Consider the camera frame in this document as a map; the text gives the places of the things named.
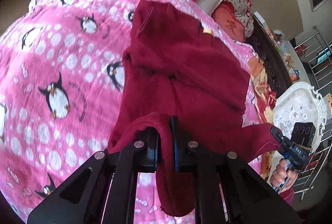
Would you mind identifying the dark red fleece garment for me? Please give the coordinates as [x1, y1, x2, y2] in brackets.
[108, 0, 278, 217]

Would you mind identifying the metal drying rack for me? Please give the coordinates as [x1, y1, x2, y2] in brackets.
[294, 26, 331, 201]

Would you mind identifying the dark wooden headboard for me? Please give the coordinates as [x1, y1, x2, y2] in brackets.
[246, 17, 292, 97]

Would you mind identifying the pink penguin blanket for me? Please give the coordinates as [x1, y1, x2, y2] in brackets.
[1, 0, 255, 221]

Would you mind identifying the white ornate chair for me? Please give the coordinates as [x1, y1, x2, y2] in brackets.
[273, 82, 327, 150]

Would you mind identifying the person's right hand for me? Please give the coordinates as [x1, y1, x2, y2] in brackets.
[270, 159, 298, 192]

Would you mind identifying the black camera box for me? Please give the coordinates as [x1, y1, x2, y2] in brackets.
[290, 122, 316, 151]

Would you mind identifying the orange floral quilt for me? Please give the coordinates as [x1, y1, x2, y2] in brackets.
[248, 55, 276, 181]

